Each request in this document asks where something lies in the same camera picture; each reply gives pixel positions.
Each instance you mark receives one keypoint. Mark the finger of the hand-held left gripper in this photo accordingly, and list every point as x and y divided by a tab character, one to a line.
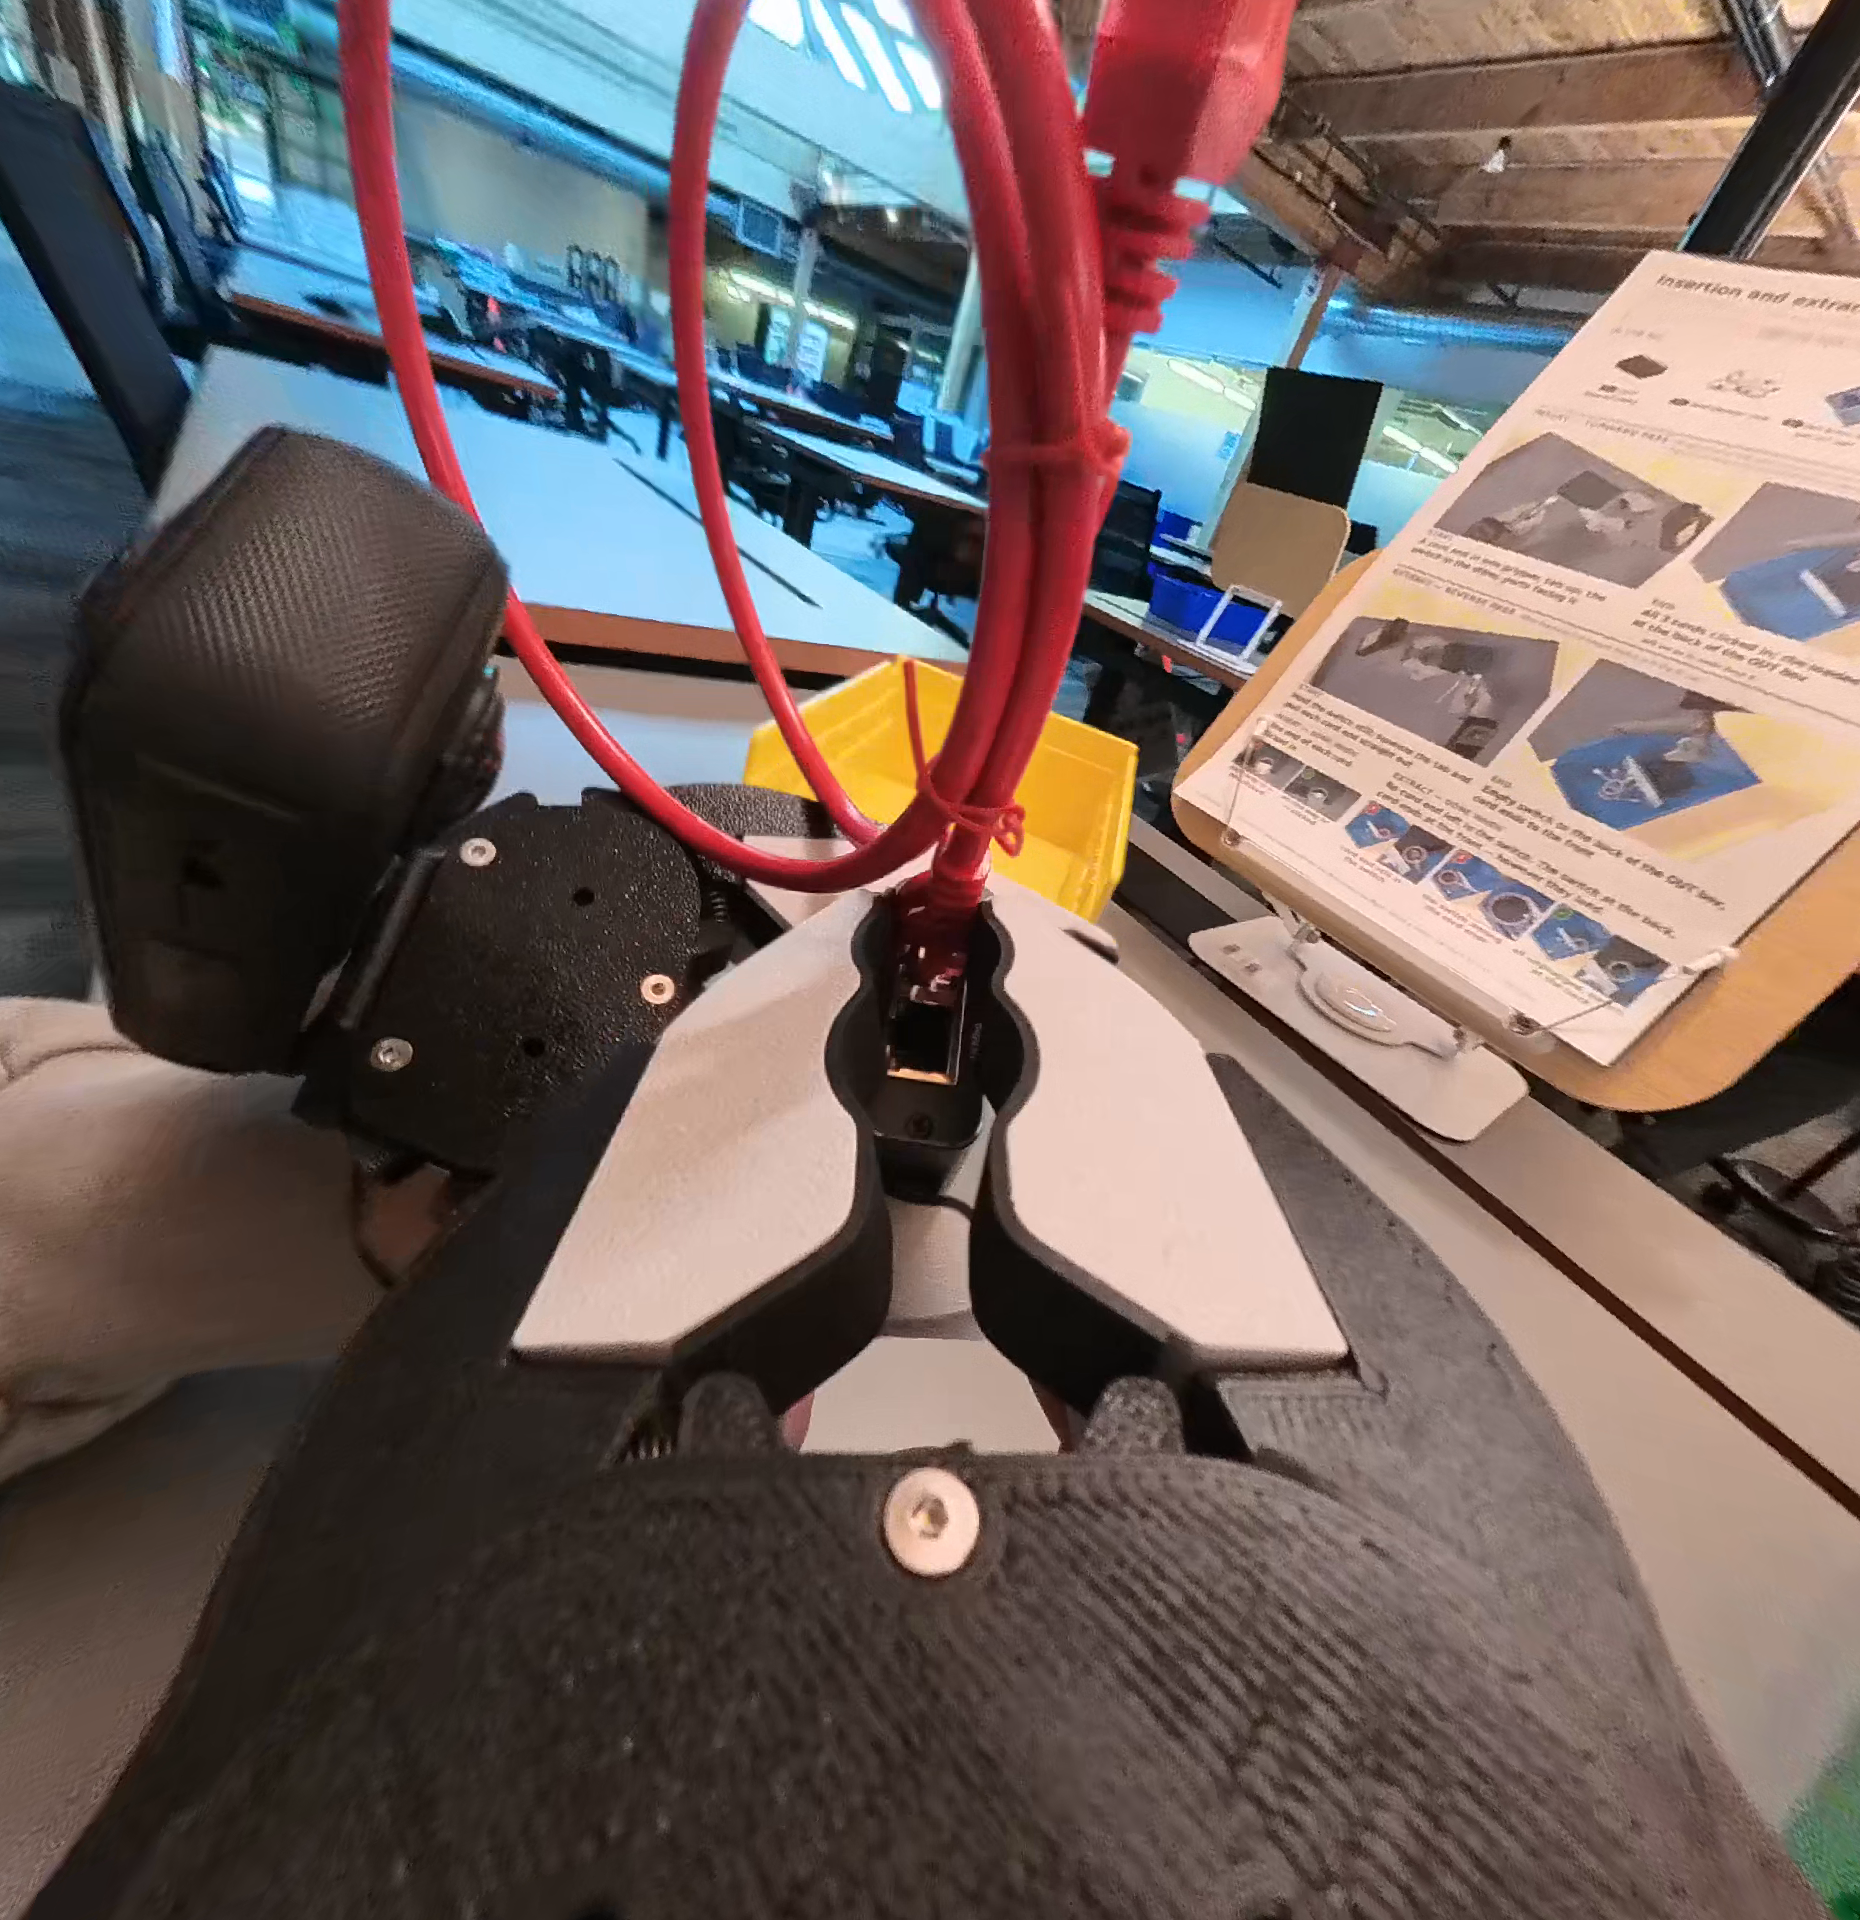
803	886

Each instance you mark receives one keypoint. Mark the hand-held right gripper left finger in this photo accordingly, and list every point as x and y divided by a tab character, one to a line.
706	1200

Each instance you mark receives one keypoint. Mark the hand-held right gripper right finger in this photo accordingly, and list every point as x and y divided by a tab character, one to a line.
1156	1200

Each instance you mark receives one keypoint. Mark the black ethernet splitter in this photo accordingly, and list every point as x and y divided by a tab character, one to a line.
924	1050

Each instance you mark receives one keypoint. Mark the yellow plastic bin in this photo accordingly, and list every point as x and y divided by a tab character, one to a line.
1052	795

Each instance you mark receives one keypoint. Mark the white board stand base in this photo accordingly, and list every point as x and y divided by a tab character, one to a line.
1410	1072

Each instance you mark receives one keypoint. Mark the white wood-edged table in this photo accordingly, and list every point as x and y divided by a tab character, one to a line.
600	525

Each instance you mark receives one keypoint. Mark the blue plastic bin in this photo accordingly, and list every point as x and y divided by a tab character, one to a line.
1178	600

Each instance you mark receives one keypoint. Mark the small wooden board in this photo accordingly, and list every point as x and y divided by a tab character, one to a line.
1283	547

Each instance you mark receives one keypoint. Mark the wooden display board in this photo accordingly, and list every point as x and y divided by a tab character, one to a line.
1770	1020

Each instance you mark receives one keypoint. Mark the black screen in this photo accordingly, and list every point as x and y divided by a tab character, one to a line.
1312	433

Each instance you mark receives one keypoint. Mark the office chair base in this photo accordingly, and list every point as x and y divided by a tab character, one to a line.
1845	1246

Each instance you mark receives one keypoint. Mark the printed instruction sheet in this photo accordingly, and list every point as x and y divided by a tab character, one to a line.
1620	600

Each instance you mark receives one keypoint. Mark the large dark screen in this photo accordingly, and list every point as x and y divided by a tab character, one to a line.
61	255

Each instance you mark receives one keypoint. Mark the black pole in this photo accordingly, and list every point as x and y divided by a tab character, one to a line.
1785	128

